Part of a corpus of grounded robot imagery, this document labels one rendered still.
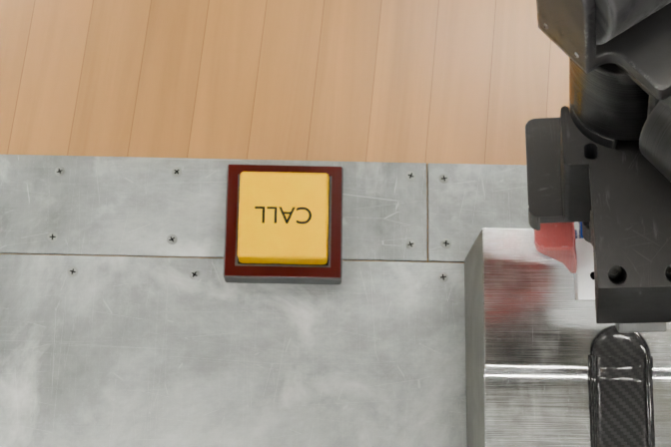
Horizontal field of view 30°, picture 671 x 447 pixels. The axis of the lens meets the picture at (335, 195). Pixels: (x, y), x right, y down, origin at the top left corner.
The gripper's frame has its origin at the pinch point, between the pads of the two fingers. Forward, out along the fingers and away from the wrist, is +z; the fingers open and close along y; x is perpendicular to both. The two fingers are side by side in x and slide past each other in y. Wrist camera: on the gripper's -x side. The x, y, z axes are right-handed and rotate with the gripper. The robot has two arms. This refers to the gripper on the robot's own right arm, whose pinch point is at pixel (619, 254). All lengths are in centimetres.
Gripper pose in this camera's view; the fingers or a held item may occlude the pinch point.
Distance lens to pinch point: 75.1
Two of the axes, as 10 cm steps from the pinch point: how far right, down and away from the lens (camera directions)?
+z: 1.5, 5.7, 8.1
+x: 0.5, -8.2, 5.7
